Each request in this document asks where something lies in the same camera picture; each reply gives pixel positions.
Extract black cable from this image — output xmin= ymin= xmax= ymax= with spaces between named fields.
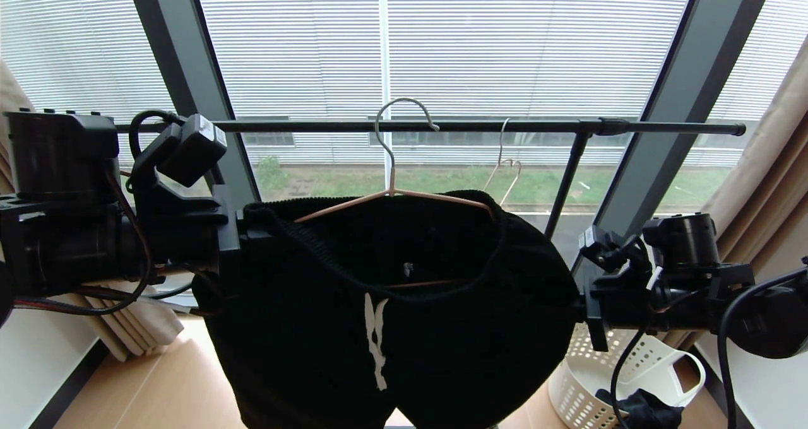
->
xmin=128 ymin=109 xmax=185 ymax=160
xmin=609 ymin=268 xmax=808 ymax=429

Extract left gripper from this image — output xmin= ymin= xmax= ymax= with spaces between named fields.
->
xmin=16 ymin=186 xmax=244 ymax=294

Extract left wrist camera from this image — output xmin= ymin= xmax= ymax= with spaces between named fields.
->
xmin=129 ymin=114 xmax=228 ymax=215

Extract beige curtain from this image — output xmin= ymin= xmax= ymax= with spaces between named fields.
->
xmin=663 ymin=38 xmax=808 ymax=354
xmin=0 ymin=60 xmax=184 ymax=361

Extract black clothes rack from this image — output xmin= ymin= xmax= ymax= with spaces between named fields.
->
xmin=117 ymin=117 xmax=746 ymax=240

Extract white laundry basket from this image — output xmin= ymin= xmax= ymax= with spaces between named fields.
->
xmin=548 ymin=325 xmax=706 ymax=429

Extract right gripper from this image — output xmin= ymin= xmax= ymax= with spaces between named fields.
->
xmin=584 ymin=273 xmax=733 ymax=353

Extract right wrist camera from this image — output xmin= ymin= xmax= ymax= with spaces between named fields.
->
xmin=578 ymin=225 xmax=651 ymax=272

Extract heap of clothes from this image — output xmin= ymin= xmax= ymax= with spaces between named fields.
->
xmin=595 ymin=388 xmax=686 ymax=429

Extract pink clothes hanger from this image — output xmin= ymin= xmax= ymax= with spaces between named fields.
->
xmin=294 ymin=98 xmax=496 ymax=289
xmin=483 ymin=119 xmax=522 ymax=208

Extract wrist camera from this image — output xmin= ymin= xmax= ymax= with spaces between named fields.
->
xmin=129 ymin=114 xmax=228 ymax=215
xmin=578 ymin=225 xmax=651 ymax=272

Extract window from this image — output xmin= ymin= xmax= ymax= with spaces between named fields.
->
xmin=0 ymin=0 xmax=808 ymax=313

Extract black shorts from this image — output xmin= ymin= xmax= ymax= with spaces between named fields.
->
xmin=191 ymin=191 xmax=585 ymax=429

